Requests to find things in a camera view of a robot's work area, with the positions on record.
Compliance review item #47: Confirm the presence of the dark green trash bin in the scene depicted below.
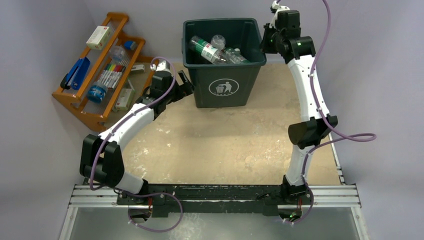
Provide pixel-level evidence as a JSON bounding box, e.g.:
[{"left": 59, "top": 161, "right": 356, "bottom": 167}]
[{"left": 181, "top": 18, "right": 267, "bottom": 108}]

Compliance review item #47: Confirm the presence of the green white label bottle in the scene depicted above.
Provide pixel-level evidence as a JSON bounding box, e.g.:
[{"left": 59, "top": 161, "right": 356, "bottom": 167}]
[{"left": 188, "top": 35, "right": 229, "bottom": 65}]

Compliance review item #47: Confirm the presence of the red white label bottle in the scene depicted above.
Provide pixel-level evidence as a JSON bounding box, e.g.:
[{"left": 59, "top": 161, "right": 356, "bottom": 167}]
[{"left": 210, "top": 34, "right": 226, "bottom": 50}]

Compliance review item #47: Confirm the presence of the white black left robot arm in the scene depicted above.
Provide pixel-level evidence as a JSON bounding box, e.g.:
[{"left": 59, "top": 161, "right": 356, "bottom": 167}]
[{"left": 79, "top": 70, "right": 194, "bottom": 205}]

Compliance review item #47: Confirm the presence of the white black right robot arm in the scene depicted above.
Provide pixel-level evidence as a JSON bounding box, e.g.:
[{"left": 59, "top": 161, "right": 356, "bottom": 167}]
[{"left": 260, "top": 4, "right": 338, "bottom": 204}]

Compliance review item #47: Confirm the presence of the grey stapler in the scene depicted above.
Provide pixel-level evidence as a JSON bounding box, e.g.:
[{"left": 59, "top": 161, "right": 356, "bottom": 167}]
[{"left": 130, "top": 64, "right": 146, "bottom": 73}]

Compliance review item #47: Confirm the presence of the green white staples box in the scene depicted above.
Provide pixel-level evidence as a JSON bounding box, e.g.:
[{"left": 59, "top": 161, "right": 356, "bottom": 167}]
[{"left": 115, "top": 88, "right": 135, "bottom": 111}]

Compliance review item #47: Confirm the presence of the orange wooden shelf rack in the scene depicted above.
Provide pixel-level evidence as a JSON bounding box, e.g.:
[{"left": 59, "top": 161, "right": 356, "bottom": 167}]
[{"left": 52, "top": 12, "right": 153, "bottom": 132}]

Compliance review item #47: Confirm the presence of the coloured marker set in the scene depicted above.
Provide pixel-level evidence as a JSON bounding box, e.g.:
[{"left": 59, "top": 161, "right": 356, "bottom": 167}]
[{"left": 97, "top": 63, "right": 126, "bottom": 91}]

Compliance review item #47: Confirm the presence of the clear plastic cup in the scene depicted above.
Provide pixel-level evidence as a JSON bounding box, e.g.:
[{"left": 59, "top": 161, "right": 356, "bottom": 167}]
[{"left": 108, "top": 45, "right": 127, "bottom": 63}]

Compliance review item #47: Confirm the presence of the blue tape roll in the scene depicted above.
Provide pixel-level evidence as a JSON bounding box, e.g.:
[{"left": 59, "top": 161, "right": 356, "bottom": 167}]
[{"left": 86, "top": 81, "right": 108, "bottom": 104}]

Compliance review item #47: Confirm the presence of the white red small box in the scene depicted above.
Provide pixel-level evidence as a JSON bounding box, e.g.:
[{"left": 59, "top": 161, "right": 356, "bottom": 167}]
[{"left": 86, "top": 25, "right": 111, "bottom": 50}]

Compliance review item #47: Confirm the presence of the blue stapler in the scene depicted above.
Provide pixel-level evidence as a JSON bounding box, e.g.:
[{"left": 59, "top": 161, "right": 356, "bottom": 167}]
[{"left": 60, "top": 57, "right": 91, "bottom": 90}]

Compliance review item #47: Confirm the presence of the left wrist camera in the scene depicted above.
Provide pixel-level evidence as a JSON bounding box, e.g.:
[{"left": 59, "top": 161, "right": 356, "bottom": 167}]
[{"left": 150, "top": 60, "right": 172, "bottom": 74}]

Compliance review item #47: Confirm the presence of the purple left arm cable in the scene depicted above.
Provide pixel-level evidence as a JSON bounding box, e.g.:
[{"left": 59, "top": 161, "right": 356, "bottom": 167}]
[{"left": 88, "top": 56, "right": 184, "bottom": 234}]

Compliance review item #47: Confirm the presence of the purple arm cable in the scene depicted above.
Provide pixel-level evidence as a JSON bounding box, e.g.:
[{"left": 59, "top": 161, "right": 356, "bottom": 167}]
[
  {"left": 283, "top": 0, "right": 378, "bottom": 226},
  {"left": 88, "top": 56, "right": 184, "bottom": 234}
]

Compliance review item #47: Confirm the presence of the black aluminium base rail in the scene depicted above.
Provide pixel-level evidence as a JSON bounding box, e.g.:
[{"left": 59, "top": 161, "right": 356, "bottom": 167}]
[{"left": 68, "top": 184, "right": 361, "bottom": 218}]

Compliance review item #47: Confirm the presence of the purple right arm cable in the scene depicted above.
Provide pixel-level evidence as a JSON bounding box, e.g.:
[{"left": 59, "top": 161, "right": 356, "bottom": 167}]
[{"left": 283, "top": 0, "right": 378, "bottom": 226}]

